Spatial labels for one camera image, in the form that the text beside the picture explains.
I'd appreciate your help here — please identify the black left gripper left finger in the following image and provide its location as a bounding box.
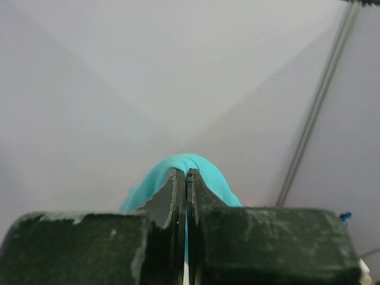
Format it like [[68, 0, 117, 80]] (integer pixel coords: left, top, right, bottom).
[[1, 169, 186, 284]]

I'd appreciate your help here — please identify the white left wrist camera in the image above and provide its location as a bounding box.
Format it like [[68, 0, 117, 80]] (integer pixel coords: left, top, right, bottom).
[[359, 259, 372, 285]]

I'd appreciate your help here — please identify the right aluminium frame post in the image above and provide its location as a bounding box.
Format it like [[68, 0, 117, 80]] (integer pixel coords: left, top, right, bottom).
[[275, 2, 359, 207]]

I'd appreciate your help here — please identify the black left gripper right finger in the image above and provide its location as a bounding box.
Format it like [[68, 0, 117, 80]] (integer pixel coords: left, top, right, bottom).
[[187, 169, 362, 284]]

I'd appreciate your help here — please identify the turquoise cloth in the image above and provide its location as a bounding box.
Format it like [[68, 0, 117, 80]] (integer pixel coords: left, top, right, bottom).
[[119, 154, 241, 267]]

